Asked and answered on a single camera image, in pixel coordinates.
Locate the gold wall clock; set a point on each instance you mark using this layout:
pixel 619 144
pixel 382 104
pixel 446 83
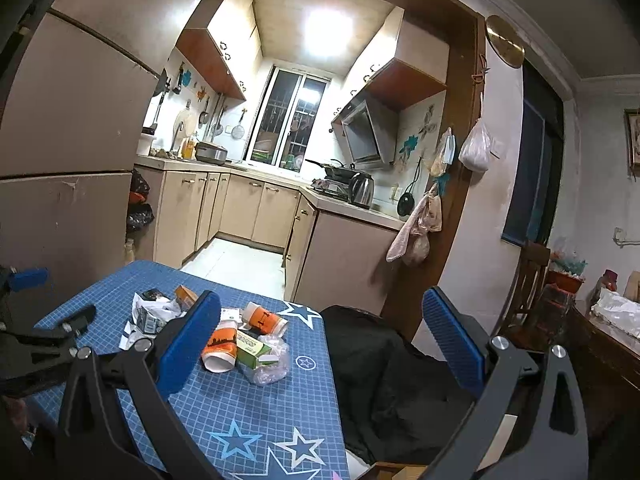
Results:
pixel 505 40

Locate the beige kitchen base cabinets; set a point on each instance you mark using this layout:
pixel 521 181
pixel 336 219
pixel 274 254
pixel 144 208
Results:
pixel 340 245

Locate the white plastic sheet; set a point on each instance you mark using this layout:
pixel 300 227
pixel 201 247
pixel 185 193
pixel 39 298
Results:
pixel 617 312

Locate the steel kettle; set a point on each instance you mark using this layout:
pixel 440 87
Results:
pixel 361 189

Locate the hanging strainer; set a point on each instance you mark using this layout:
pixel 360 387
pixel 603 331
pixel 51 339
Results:
pixel 239 130

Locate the black wok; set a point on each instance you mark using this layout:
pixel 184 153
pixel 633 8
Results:
pixel 336 171

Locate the framed picture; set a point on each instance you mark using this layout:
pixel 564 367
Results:
pixel 634 137

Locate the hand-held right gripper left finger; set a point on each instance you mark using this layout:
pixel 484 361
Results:
pixel 190 345

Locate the black plastic bag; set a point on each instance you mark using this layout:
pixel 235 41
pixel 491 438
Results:
pixel 139 187
pixel 140 217

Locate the purple lidded jar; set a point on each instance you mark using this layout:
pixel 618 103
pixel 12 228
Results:
pixel 606 280

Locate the orange paper cup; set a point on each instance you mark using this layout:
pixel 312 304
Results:
pixel 265 320
pixel 220 347

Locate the green cardboard box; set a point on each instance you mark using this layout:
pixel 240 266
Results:
pixel 250 347

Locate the white wrappers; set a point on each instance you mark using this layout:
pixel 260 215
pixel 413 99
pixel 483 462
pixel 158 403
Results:
pixel 150 317

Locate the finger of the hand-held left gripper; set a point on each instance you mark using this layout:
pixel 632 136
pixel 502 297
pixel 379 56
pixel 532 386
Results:
pixel 75 317
pixel 30 279

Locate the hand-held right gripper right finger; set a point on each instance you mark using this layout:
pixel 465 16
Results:
pixel 452 340

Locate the hanging pink cloth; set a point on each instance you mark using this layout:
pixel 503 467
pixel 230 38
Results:
pixel 410 235

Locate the wall switch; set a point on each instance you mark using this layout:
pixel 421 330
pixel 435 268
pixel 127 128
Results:
pixel 498 146

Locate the clear plastic wrapper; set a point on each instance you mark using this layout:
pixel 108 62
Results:
pixel 267 372

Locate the beige refrigerator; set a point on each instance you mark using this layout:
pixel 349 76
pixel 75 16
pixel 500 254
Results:
pixel 65 135

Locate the dark window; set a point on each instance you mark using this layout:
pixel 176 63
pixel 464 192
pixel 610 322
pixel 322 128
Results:
pixel 532 160

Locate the dark wooden sideboard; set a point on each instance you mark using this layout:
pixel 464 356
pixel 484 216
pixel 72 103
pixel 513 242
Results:
pixel 610 370

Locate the kitchen window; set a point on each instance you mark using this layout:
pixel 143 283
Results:
pixel 290 115

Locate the small orange box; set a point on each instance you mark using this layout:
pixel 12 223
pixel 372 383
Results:
pixel 186 296

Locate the gas stove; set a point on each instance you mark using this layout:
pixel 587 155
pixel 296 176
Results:
pixel 330 191

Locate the wooden chair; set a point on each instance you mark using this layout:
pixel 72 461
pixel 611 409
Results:
pixel 530 270

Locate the yellow oil bottle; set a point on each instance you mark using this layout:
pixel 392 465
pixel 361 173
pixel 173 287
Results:
pixel 188 149

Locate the hanging white plastic bag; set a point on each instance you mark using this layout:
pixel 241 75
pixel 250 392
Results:
pixel 475 150

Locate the pale cutting board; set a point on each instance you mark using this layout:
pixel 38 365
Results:
pixel 185 127

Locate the steel range hood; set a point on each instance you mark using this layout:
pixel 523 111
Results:
pixel 365 132

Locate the black jacket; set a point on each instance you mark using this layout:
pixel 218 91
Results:
pixel 380 385

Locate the white pot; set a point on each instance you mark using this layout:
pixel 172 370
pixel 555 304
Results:
pixel 145 144

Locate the hanging black frying pan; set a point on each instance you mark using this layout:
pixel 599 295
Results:
pixel 406 203

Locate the red basket with plastic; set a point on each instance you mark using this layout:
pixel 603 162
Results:
pixel 565 270

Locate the beige wall cabinet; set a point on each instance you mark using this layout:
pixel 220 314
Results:
pixel 405 70
pixel 230 35

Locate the hanging bag of masks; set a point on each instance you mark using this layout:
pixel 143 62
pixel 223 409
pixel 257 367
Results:
pixel 442 157

